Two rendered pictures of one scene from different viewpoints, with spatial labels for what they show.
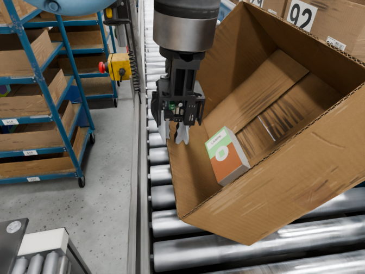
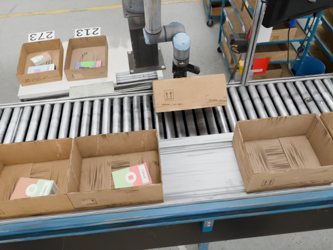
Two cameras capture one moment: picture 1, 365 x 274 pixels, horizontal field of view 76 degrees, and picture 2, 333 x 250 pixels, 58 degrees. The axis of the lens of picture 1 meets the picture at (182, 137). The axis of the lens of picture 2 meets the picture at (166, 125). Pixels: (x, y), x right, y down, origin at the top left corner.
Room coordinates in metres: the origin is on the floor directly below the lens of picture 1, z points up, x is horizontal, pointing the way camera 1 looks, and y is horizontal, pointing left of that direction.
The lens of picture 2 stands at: (0.36, -1.38, 2.12)
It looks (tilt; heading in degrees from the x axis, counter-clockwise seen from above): 50 degrees down; 94
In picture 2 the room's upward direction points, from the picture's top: 3 degrees counter-clockwise
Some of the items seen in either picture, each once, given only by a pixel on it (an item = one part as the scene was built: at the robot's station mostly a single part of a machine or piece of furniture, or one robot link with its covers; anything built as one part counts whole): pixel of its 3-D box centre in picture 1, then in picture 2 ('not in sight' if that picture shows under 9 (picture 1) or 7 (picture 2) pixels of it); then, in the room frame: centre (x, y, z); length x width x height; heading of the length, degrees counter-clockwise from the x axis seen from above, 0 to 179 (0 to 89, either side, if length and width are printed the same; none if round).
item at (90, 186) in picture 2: not in sight; (118, 169); (0.07, -0.67, 0.96); 0.39 x 0.29 x 0.17; 8
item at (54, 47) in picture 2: not in sight; (41, 61); (-0.66, 0.34, 0.80); 0.38 x 0.28 x 0.10; 103
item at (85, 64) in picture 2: not in sight; (87, 68); (-0.31, 0.29, 0.78); 0.19 x 0.14 x 0.02; 5
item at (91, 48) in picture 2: not in sight; (87, 57); (-0.33, 0.38, 0.80); 0.38 x 0.28 x 0.10; 99
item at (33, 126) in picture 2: not in sight; (31, 136); (-0.55, -0.29, 0.72); 0.52 x 0.05 x 0.05; 98
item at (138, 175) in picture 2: not in sight; (132, 181); (0.14, -0.70, 0.92); 0.16 x 0.11 x 0.07; 19
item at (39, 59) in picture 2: not in sight; (41, 59); (-0.69, 0.40, 0.77); 0.13 x 0.07 x 0.04; 43
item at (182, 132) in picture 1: (183, 132); not in sight; (0.36, 0.00, 0.88); 0.06 x 0.03 x 0.09; 8
